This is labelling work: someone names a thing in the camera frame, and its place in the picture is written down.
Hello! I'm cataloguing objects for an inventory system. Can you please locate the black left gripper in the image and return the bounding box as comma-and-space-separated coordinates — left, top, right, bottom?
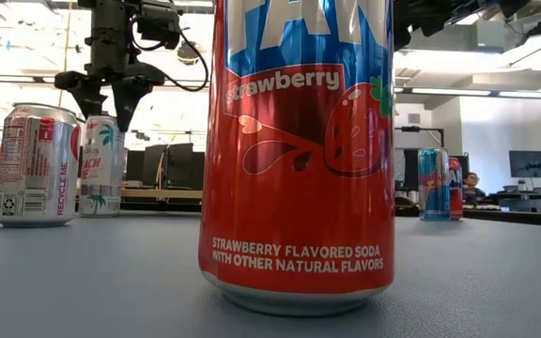
54, 0, 167, 133

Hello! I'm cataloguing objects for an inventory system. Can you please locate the clear glass can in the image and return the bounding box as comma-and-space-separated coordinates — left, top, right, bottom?
78, 115, 127, 218

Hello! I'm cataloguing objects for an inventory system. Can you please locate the red Fanta soda can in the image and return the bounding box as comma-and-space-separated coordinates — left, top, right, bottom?
447, 157, 465, 221
198, 0, 396, 316

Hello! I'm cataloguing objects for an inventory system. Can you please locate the blue silver Red Bull can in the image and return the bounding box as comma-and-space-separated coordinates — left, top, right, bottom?
417, 147, 452, 222

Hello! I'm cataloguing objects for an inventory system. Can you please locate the black ceiling dome device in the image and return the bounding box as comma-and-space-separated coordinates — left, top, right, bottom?
176, 40, 200, 66

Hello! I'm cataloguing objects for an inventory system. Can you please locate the silver Diet Coke can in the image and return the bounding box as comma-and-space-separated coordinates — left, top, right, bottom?
0, 102, 83, 229

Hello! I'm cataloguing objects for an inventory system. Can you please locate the wooden tray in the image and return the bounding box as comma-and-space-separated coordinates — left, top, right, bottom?
120, 187, 205, 201

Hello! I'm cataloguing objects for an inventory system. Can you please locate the linear ceiling light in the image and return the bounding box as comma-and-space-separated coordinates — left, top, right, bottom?
498, 90, 541, 100
410, 87, 491, 97

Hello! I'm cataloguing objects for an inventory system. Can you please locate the person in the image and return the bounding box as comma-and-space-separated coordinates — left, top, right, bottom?
461, 171, 487, 207

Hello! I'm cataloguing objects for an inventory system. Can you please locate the dark computer monitor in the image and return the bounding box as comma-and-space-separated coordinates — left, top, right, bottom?
508, 149, 541, 178

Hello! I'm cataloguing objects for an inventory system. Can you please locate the cluttered office desk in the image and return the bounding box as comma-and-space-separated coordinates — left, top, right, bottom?
486, 186, 541, 215

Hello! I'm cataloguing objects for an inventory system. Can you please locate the yellow power cable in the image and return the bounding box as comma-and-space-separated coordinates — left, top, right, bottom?
57, 0, 73, 107

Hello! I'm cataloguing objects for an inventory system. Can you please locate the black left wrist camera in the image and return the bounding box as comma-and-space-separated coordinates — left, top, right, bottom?
136, 2, 182, 52

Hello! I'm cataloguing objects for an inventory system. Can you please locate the black camera cable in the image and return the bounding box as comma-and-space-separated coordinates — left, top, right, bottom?
129, 18, 210, 94

